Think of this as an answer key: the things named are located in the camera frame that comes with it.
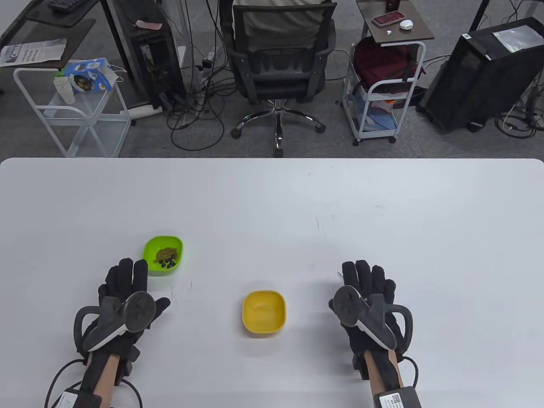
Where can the black right wrist sensor box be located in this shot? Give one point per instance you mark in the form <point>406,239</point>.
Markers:
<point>408,397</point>

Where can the black keyboard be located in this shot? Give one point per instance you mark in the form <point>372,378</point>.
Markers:
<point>63,4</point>

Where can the grey left hand controller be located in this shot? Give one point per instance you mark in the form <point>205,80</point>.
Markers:
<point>138,310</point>

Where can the brown side table top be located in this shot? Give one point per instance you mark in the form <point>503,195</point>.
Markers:
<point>416,32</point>

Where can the pile of coffee beans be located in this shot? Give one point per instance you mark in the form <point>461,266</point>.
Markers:
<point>168,263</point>

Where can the blue cardboard box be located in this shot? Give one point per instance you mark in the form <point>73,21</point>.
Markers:
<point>89,76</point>

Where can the black wrist sensor box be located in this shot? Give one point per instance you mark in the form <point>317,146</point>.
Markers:
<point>408,397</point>
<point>85,399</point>

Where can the person's left forearm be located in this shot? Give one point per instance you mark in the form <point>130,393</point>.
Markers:
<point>106,376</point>

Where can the dark red backpack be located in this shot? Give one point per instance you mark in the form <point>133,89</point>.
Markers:
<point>378,63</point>

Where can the yellow small dish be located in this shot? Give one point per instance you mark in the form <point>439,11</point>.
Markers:
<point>263,312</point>

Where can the person's right forearm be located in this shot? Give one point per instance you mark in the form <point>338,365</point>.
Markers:
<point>380,374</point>

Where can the black closed computer tower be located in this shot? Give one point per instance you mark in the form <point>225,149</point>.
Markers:
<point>476,85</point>

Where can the pink packet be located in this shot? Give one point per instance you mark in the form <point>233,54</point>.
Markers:
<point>148,24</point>

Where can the black desk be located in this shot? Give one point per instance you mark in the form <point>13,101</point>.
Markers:
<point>63,32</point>

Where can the clear plastic bag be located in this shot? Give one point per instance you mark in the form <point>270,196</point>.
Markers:
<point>518,38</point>

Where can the red phone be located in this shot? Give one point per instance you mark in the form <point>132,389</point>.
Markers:
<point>387,18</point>

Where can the white power strip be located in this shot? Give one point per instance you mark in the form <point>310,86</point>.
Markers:
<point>211,54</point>

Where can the person's right hand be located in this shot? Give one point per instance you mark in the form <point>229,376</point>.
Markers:
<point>369,276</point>

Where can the grey right hand controller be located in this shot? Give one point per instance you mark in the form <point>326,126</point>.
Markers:
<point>346,306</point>

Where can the white plastic bottle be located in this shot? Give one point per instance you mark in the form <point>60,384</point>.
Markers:
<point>66,91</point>

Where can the black mesh office chair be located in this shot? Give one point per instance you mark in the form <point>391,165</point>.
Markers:
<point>276,76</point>

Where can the black desk leg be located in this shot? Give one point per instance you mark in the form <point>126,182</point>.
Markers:
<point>478,17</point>

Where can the white rolling cart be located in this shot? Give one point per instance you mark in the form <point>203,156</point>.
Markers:
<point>374,91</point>

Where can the grey hand controller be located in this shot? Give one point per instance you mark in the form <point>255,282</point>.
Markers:
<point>346,306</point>
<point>138,310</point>

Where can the folded newspaper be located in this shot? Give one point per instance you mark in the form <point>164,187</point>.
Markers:
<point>34,52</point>

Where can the black left wrist sensor box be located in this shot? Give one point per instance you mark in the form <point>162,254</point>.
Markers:
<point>85,399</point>

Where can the green dish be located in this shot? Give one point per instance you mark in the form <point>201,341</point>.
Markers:
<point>153,250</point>

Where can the blue bag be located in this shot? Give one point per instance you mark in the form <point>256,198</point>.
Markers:
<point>378,119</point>

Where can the white tube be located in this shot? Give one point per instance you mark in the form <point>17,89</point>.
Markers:
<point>140,111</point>

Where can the person's left hand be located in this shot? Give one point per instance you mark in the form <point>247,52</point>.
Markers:
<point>123,276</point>

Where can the black open computer tower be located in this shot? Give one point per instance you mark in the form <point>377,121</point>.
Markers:
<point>157,59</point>

